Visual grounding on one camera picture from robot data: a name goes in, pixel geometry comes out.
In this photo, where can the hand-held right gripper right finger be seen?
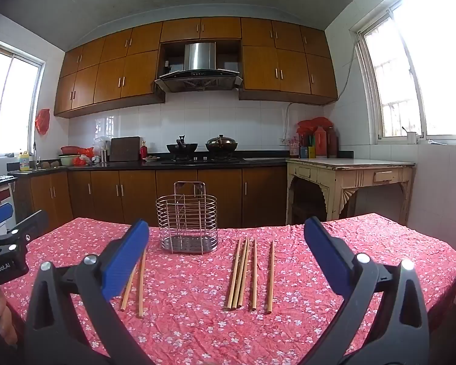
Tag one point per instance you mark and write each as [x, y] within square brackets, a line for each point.
[326, 258]

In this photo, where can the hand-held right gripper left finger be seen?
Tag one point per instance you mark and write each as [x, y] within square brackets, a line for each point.
[125, 262]

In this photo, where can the person's left hand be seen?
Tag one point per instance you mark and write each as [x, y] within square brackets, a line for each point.
[3, 315]

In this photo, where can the yellow detergent bottle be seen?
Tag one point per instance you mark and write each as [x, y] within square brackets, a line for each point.
[24, 162]

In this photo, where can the wooden base cabinets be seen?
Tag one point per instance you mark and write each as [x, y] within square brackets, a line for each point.
[136, 197]

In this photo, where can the steel faucet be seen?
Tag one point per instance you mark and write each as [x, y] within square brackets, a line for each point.
[35, 156]

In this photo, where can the green plastic basin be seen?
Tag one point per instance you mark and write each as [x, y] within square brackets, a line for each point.
[68, 159]

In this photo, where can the red plastic basin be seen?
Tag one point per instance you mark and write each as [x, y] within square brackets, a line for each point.
[71, 149]

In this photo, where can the cream wooden side table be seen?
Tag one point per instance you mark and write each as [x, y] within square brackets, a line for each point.
[349, 165]

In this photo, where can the black kitchen countertop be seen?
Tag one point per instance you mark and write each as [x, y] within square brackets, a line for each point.
[129, 165]

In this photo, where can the red floral tablecloth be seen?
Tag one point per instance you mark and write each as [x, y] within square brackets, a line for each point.
[197, 330]

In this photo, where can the white plate with food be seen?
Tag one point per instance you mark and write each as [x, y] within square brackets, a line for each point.
[151, 158]

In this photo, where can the steel cup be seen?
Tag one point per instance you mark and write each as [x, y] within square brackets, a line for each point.
[104, 156]

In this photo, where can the colourful carton box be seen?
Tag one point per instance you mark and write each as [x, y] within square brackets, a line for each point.
[307, 151]

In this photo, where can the small red bottle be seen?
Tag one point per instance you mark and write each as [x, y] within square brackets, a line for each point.
[144, 151]

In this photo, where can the dark wooden cutting board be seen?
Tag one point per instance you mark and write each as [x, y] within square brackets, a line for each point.
[124, 149]

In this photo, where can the white framed window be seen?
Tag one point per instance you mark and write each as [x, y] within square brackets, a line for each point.
[11, 102]
[421, 76]

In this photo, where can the red oil bottle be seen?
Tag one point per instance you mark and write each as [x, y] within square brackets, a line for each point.
[320, 144]

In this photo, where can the pink packet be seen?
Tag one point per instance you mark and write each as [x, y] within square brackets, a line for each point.
[294, 148]

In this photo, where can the dark red bottle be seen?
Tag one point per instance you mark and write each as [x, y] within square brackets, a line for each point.
[333, 142]

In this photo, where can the white plastic bag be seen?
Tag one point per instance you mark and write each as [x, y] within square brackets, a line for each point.
[102, 142]

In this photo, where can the black gas stove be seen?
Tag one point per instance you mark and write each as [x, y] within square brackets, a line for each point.
[201, 161]

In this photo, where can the black wok with lid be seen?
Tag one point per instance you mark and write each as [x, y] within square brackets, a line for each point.
[182, 148]

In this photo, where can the white mug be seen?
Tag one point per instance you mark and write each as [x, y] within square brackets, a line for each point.
[412, 138]

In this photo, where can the wok with metal lid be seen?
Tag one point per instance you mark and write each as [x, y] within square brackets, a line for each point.
[221, 143]

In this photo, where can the steel range hood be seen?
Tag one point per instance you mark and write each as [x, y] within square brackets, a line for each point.
[199, 61]

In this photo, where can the wooden wall cabinets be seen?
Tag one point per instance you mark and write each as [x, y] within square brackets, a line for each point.
[110, 76]

